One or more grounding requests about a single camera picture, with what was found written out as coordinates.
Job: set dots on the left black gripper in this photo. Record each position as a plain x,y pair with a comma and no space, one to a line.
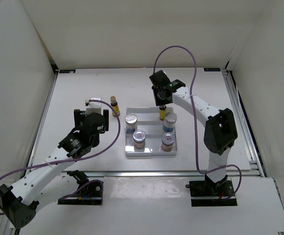
76,113

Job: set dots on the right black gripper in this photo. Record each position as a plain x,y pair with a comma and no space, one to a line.
158,102

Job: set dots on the yellow label sauce bottle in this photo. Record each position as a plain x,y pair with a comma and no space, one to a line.
162,111
114,104

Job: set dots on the blue label shaker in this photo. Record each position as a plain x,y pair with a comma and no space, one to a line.
131,123
169,121

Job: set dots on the white lid jar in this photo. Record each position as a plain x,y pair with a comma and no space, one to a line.
167,141
139,138

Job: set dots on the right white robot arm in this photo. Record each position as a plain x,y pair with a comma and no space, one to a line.
220,130

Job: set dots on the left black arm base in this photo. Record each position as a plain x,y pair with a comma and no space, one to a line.
90,192

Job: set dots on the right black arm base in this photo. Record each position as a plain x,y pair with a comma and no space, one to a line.
203,195

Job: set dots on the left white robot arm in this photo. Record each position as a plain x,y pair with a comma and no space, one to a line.
23,199

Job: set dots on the white divided organizer tray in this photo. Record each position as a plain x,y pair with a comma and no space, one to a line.
148,121

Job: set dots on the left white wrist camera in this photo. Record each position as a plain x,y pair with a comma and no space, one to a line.
93,106

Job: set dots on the aluminium left rail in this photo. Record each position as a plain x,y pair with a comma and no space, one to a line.
41,124

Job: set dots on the aluminium rail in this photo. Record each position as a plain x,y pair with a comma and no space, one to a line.
242,123
41,124
100,174

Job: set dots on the aluminium front rail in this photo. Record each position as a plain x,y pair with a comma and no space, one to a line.
100,174

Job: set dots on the aluminium right rail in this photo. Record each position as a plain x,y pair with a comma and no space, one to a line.
242,123

